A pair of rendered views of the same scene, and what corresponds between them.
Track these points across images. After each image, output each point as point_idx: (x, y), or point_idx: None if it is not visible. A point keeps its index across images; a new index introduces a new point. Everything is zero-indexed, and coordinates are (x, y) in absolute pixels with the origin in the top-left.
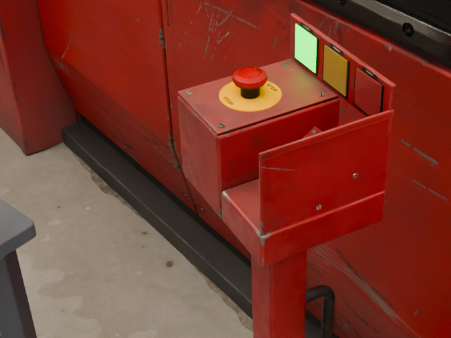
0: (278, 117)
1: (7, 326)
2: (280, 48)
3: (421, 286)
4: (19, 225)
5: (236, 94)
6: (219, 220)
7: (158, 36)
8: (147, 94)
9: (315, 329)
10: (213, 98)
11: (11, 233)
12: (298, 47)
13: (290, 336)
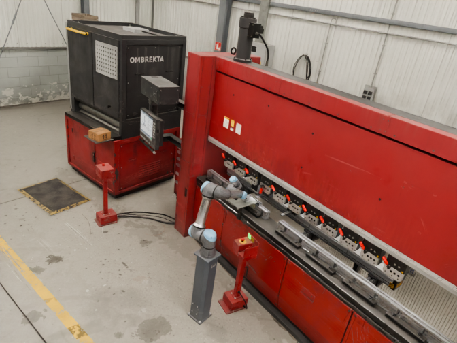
0: (245, 244)
1: (215, 265)
2: (243, 231)
3: (260, 268)
4: (219, 254)
5: (241, 241)
6: (226, 255)
7: (222, 223)
8: (217, 231)
9: None
10: (238, 241)
11: (219, 254)
12: (248, 235)
13: (242, 272)
